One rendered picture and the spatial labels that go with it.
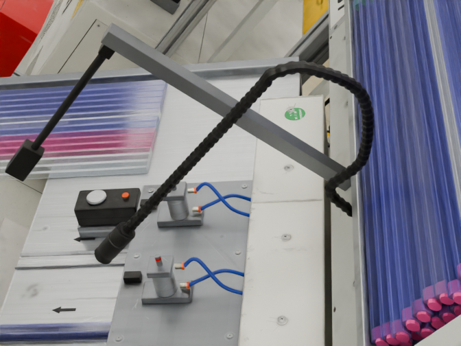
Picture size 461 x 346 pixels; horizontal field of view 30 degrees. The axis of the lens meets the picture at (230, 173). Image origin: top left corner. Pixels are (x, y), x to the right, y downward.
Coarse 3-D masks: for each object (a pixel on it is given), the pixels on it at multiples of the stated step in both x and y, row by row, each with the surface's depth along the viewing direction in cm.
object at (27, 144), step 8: (24, 144) 85; (16, 152) 87; (24, 152) 86; (32, 152) 86; (40, 152) 86; (16, 160) 86; (24, 160) 86; (32, 160) 86; (8, 168) 87; (16, 168) 87; (24, 168) 87; (32, 168) 87; (16, 176) 88; (24, 176) 88
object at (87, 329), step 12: (12, 324) 94; (24, 324) 94; (36, 324) 93; (48, 324) 93; (60, 324) 93; (72, 324) 93; (84, 324) 92; (96, 324) 92; (108, 324) 92; (0, 336) 93; (12, 336) 93; (24, 336) 93; (36, 336) 93; (48, 336) 93; (60, 336) 93; (72, 336) 92; (84, 336) 92; (96, 336) 92
